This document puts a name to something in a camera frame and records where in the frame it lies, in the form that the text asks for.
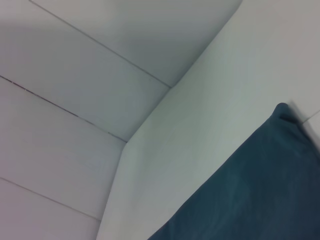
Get blue t-shirt with white print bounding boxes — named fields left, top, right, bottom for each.
left=146, top=102, right=320, bottom=240

